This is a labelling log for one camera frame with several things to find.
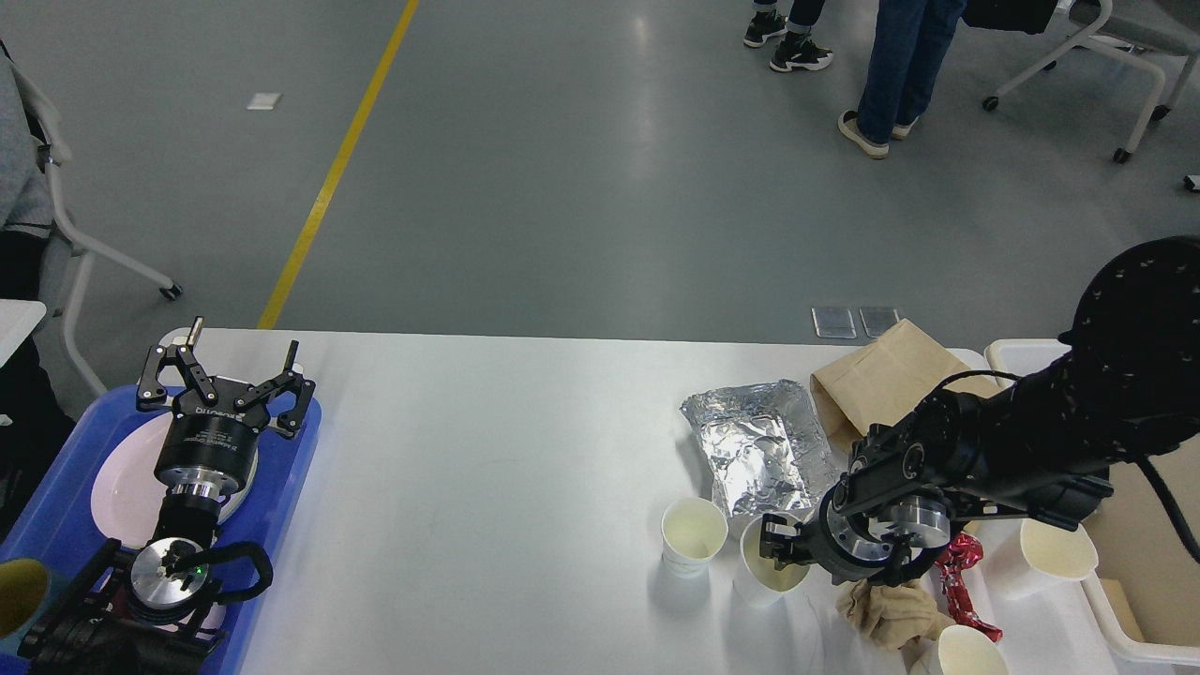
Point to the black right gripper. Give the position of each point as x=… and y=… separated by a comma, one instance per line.
x=900, y=544

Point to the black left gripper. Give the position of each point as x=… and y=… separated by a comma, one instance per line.
x=207, y=442

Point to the white paper cup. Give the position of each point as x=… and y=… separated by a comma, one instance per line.
x=693, y=531
x=757, y=581

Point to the pink plate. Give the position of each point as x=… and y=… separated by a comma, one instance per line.
x=127, y=494

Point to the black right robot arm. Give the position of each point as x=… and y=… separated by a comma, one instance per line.
x=1124, y=393

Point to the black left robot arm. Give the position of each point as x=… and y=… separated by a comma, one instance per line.
x=159, y=520

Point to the crumpled aluminium foil tray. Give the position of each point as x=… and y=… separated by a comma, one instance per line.
x=765, y=447

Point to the crumpled brown paper napkin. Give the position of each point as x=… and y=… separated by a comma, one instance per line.
x=892, y=616

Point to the red foil wrapper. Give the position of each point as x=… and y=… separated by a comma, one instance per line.
x=962, y=553

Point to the brown paper bag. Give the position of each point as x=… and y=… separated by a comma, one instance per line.
x=882, y=382

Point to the blue plastic tray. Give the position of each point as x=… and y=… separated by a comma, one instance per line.
x=57, y=526

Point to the pink mug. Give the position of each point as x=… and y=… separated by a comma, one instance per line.
x=214, y=620

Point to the white cup bottom edge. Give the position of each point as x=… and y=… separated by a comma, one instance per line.
x=961, y=650

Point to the left metal floor plate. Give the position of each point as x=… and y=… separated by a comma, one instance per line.
x=834, y=323

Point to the metal floor plate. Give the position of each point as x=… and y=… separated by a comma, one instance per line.
x=877, y=320
x=834, y=323

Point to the right metal floor plate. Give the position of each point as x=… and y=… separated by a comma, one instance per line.
x=877, y=320

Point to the white plastic bin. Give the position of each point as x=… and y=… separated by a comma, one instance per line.
x=1136, y=543

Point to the white chair left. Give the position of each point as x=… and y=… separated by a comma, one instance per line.
x=71, y=253

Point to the white paper on floor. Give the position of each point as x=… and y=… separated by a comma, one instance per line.
x=263, y=101

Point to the person in black trousers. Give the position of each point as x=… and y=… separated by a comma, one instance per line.
x=798, y=51

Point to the person in blue jeans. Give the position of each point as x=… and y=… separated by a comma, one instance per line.
x=911, y=40

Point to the white office chair right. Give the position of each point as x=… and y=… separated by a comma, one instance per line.
x=1124, y=31

